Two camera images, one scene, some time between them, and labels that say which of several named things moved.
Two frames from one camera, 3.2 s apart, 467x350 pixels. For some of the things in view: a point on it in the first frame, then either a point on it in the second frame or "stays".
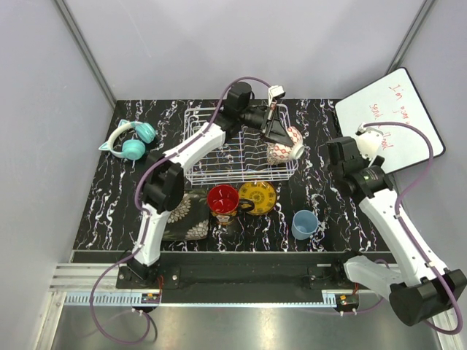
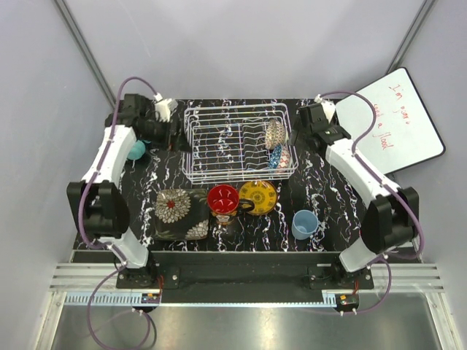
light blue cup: x=303 y=224 stays
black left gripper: x=275 y=130 to x=177 y=142
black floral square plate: x=191 y=220 stays
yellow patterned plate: x=263 y=194 stays
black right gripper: x=331 y=166 to x=298 y=128
